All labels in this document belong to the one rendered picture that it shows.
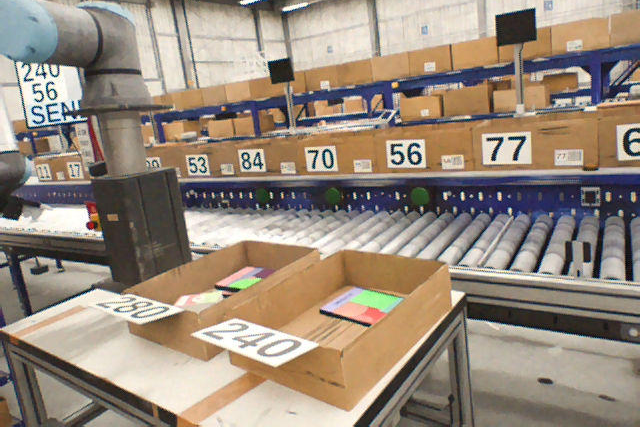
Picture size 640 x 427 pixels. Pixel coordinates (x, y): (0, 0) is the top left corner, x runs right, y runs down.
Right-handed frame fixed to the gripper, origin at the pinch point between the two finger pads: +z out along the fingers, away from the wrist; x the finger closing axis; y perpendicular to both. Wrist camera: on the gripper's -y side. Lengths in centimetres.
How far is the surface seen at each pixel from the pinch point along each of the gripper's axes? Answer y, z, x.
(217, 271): 9, 6, 88
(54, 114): -41, 6, -32
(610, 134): -58, 71, 172
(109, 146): -18, -17, 58
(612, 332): 2, 38, 178
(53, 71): -57, -1, -31
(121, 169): -13, -14, 61
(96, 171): -17.7, 10.5, 5.6
